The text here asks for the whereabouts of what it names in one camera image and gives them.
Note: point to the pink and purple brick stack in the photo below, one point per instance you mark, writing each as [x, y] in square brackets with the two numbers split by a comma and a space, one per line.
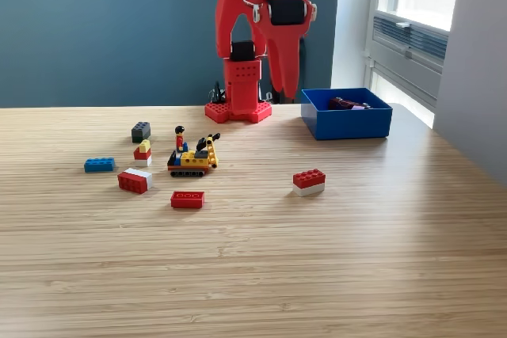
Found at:
[358, 107]

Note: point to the blue plastic bin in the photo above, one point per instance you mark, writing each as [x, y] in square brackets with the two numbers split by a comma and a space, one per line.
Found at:
[350, 124]

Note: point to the red on white brick stack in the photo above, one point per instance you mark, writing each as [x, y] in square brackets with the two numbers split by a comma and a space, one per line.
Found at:
[309, 179]

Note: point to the grey window vent unit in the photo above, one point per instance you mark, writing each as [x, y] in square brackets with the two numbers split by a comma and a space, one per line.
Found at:
[408, 65]

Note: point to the yellow red white brick stack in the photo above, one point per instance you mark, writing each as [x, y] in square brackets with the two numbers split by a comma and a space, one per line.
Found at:
[142, 154]

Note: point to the dark red toy car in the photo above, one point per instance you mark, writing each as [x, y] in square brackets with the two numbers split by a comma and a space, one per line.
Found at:
[340, 103]

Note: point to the blue flat building brick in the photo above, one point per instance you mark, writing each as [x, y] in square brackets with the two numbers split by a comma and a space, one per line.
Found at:
[99, 165]

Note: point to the red building brick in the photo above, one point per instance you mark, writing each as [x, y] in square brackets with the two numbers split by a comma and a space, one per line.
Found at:
[187, 200]

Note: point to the small yellow toy digger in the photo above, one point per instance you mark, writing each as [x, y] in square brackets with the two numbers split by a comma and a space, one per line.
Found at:
[192, 160]

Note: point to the black building brick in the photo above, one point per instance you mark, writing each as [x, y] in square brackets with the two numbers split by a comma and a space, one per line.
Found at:
[140, 132]

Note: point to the red and white brick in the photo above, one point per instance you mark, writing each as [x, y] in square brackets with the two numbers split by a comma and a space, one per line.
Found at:
[132, 183]

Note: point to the toy figure red shirt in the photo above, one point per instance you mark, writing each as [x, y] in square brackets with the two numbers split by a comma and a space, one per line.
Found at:
[179, 141]

